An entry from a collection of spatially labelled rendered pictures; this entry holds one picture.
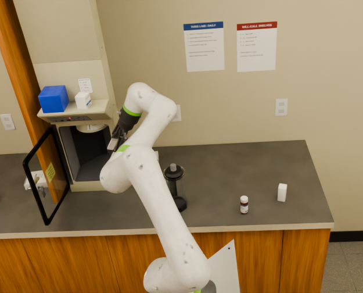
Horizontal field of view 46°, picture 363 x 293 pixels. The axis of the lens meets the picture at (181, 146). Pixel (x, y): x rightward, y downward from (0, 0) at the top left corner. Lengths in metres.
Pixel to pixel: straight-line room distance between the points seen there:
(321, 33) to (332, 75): 0.27
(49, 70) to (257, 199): 1.20
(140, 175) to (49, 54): 0.85
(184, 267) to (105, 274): 1.13
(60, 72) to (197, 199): 0.94
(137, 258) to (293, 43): 1.42
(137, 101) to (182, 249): 0.72
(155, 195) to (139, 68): 1.17
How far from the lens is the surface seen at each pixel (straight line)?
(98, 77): 2.03
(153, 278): 1.55
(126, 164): 1.44
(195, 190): 2.31
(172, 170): 2.06
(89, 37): 1.96
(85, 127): 2.22
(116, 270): 2.46
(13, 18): 2.10
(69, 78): 2.07
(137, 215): 2.22
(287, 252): 2.33
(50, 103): 2.03
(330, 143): 2.81
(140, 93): 1.84
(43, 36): 2.02
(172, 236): 1.42
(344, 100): 2.66
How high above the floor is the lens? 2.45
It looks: 35 degrees down
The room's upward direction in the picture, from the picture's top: 6 degrees counter-clockwise
